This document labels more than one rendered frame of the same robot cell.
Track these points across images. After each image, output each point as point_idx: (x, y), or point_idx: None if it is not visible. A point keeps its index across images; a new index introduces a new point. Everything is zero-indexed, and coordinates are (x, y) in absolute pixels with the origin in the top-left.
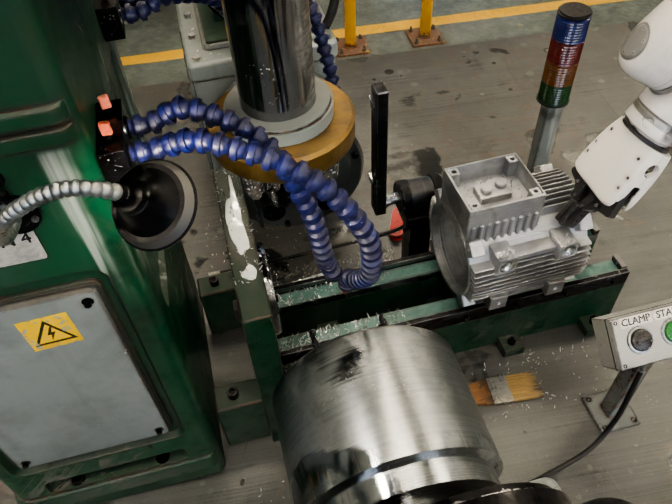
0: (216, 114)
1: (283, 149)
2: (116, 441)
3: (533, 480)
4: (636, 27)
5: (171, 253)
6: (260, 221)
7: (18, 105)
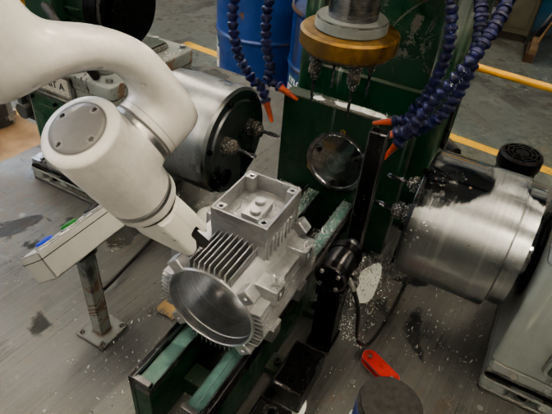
0: None
1: None
2: None
3: (117, 85)
4: (187, 92)
5: (373, 105)
6: (330, 80)
7: None
